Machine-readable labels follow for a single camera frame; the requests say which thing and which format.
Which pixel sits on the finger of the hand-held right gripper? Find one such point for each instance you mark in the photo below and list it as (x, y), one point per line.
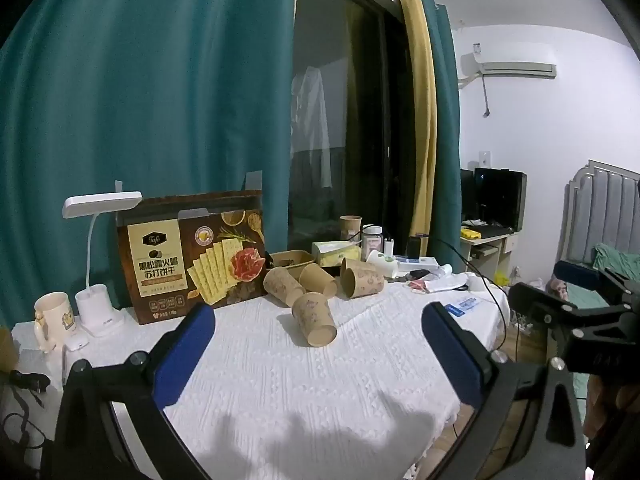
(590, 352)
(537, 300)

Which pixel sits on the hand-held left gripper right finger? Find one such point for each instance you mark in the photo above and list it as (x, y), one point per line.
(451, 356)

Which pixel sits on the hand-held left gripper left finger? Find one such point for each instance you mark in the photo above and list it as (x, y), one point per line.
(184, 356)

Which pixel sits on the blue white card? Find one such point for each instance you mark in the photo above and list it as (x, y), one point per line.
(462, 305)

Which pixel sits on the white paper roll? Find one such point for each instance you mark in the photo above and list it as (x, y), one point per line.
(478, 283)

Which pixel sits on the white computer desk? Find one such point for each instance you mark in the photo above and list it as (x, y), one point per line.
(487, 250)

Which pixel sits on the white papers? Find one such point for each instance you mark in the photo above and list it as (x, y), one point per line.
(442, 284)

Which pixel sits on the bed with green sheet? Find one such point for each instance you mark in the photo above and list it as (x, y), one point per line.
(617, 260)

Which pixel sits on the yellow packet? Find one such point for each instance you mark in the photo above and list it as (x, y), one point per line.
(470, 233)

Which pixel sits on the white blue flat box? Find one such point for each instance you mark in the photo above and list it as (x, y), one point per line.
(421, 263)

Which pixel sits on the white desk lamp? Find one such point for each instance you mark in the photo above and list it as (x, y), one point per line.
(97, 305)

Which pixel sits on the brown cracker box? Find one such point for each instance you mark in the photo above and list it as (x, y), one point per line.
(195, 255)

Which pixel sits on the grey padded headboard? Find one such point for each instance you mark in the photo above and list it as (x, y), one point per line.
(597, 212)

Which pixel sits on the small white charger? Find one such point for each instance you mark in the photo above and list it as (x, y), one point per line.
(77, 342)

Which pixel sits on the black computer monitor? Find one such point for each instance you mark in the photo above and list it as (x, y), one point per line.
(500, 197)

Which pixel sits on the brown paper cup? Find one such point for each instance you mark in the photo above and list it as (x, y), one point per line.
(364, 283)
(283, 286)
(315, 320)
(354, 264)
(350, 227)
(319, 280)

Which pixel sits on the black power adapter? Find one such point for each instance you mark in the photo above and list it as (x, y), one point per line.
(414, 248)

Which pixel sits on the white bottle green label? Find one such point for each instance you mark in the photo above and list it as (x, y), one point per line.
(383, 263)

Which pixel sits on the small white bottle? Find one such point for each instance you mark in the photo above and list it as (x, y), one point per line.
(389, 248)

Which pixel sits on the cream ceramic mug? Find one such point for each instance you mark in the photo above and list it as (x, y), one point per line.
(52, 317)

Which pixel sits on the black lidded jar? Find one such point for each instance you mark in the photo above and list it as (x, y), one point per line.
(372, 241)

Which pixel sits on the brown paper tray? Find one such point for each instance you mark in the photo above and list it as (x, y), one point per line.
(292, 258)

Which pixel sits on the yellow green tissue box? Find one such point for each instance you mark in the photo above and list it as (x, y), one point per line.
(336, 253)

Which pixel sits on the narrow teal curtain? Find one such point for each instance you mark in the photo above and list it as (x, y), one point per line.
(447, 130)

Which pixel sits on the yellow curtain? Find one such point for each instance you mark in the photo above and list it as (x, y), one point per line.
(420, 110)

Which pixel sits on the white air conditioner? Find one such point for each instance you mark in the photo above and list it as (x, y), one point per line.
(507, 61)

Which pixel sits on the dark glass sliding door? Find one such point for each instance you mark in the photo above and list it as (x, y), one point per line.
(350, 110)

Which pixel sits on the white hanging garment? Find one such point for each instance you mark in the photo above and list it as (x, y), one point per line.
(312, 120)

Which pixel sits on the wide teal curtain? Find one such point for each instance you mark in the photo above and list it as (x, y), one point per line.
(145, 90)

